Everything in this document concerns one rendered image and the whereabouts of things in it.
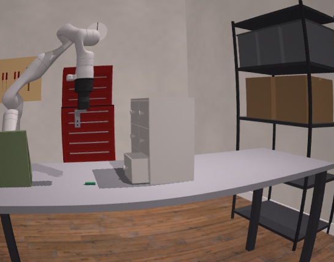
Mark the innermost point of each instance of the white chest of drawers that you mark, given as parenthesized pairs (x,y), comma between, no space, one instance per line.
(171,139)

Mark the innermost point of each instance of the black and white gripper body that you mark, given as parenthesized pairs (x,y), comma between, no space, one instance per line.
(84,81)

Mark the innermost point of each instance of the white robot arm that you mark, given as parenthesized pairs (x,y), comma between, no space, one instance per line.
(68,35)

